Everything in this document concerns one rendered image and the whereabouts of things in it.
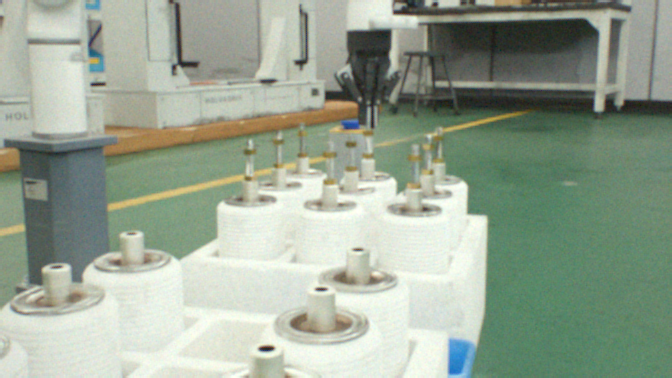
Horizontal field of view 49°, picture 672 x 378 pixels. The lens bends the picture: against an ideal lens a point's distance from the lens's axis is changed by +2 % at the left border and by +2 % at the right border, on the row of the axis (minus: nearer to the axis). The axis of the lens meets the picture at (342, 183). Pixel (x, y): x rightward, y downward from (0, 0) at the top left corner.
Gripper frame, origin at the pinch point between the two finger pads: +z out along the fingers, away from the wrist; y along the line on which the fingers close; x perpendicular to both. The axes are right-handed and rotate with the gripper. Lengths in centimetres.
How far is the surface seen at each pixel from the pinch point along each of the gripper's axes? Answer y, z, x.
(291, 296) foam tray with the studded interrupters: 26.3, 21.1, 17.2
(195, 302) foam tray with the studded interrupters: 35.0, 23.2, 6.3
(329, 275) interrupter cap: 37, 10, 42
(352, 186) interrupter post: 9.6, 9.4, 8.4
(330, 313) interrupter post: 45, 9, 52
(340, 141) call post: -5.3, 6.0, -15.3
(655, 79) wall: -430, 12, -209
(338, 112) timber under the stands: -209, 31, -297
